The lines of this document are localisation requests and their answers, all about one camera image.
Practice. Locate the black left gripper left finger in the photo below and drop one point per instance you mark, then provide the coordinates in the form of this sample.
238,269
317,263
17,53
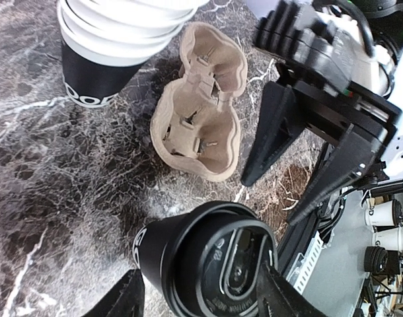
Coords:
125,298

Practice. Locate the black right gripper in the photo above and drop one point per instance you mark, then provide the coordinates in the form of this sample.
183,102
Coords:
357,122

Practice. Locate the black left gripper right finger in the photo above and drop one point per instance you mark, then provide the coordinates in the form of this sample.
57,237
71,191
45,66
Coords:
276,297

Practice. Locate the black plastic cup lid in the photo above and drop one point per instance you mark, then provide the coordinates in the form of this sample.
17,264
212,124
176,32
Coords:
212,262

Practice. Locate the black paper coffee cup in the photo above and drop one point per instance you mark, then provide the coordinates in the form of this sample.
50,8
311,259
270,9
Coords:
155,261

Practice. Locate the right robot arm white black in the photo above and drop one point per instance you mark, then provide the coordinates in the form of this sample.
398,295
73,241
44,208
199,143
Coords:
385,19

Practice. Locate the brown pulp cup carrier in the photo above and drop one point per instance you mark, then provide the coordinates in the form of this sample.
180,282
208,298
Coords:
195,127

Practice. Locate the stack of black paper cups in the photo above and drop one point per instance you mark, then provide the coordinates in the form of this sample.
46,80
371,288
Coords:
105,43

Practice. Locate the grey cable duct rail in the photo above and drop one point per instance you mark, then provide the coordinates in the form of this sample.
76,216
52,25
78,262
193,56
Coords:
298,267

